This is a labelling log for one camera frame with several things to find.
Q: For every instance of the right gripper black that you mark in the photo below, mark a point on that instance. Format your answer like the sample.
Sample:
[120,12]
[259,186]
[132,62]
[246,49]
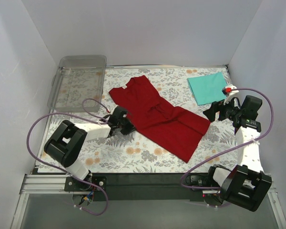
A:
[219,110]

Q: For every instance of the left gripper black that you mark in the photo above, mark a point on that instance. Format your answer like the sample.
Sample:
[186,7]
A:
[126,126]

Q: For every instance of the red t shirt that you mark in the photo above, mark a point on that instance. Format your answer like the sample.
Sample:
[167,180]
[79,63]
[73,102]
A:
[174,128]

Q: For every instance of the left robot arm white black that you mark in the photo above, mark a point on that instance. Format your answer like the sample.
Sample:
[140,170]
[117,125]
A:
[66,142]

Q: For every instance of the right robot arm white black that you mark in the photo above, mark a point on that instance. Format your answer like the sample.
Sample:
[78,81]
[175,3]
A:
[246,184]

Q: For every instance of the folded teal t shirt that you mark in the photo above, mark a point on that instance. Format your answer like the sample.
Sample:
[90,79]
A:
[207,89]

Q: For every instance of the clear plastic bin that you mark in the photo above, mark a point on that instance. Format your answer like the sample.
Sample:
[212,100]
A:
[78,78]

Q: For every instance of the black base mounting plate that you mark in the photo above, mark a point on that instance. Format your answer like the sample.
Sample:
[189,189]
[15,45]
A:
[145,186]

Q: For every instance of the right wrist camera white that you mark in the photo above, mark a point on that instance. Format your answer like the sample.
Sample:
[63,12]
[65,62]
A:
[230,92]

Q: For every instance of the aluminium frame rail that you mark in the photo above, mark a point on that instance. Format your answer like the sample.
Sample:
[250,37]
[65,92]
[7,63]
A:
[48,202]

